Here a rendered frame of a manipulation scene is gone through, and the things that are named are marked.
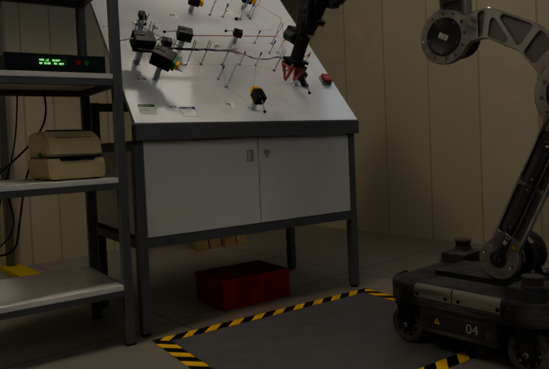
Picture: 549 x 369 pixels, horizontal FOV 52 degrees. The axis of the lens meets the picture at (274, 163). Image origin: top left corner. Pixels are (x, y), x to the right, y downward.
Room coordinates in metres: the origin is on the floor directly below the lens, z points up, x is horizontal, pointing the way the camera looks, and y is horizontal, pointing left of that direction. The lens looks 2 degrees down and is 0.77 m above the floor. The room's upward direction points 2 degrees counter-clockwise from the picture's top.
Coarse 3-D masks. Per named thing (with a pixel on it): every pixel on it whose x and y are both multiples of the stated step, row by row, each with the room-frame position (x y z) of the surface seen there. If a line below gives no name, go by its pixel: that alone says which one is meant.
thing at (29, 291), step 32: (32, 0) 2.42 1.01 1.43; (64, 0) 2.50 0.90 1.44; (64, 96) 2.50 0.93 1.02; (0, 192) 1.92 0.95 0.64; (32, 192) 1.98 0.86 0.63; (64, 192) 2.04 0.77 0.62; (128, 224) 2.16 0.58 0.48; (96, 256) 2.54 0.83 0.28; (128, 256) 2.16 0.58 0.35; (0, 288) 2.18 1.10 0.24; (32, 288) 2.16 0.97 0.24; (64, 288) 2.14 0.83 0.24; (96, 288) 2.12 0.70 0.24; (128, 288) 2.16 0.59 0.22; (0, 320) 1.91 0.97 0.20; (128, 320) 2.15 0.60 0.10
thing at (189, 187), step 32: (160, 160) 2.30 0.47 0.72; (192, 160) 2.38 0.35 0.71; (224, 160) 2.46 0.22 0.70; (256, 160) 2.55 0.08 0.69; (160, 192) 2.29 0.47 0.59; (192, 192) 2.37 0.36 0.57; (224, 192) 2.46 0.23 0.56; (256, 192) 2.55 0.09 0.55; (160, 224) 2.29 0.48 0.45; (192, 224) 2.37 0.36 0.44; (224, 224) 2.45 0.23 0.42
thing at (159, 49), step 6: (138, 48) 2.37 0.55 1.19; (156, 48) 2.36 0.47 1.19; (162, 48) 2.36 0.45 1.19; (156, 54) 2.33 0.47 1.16; (162, 54) 2.34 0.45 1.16; (168, 54) 2.36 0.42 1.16; (174, 54) 2.37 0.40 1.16; (150, 60) 2.36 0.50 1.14; (156, 60) 2.35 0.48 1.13; (162, 60) 2.35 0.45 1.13; (168, 60) 2.34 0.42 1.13; (156, 66) 2.37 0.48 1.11; (162, 66) 2.36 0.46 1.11; (168, 66) 2.36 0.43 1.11; (156, 72) 2.42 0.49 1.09; (156, 78) 2.44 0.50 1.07
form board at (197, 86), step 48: (96, 0) 2.65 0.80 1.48; (144, 0) 2.81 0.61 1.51; (240, 0) 3.20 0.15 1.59; (240, 48) 2.87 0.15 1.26; (288, 48) 3.06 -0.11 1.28; (144, 96) 2.33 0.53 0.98; (192, 96) 2.46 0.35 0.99; (240, 96) 2.60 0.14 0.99; (288, 96) 2.76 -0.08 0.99; (336, 96) 2.93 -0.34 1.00
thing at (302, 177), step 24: (264, 144) 2.58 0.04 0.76; (288, 144) 2.66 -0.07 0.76; (312, 144) 2.74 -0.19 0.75; (336, 144) 2.82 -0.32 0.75; (264, 168) 2.58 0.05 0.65; (288, 168) 2.66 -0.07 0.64; (312, 168) 2.74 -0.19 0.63; (336, 168) 2.82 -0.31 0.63; (264, 192) 2.58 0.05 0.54; (288, 192) 2.65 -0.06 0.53; (312, 192) 2.73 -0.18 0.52; (336, 192) 2.82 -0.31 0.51; (264, 216) 2.57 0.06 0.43; (288, 216) 2.65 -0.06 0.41
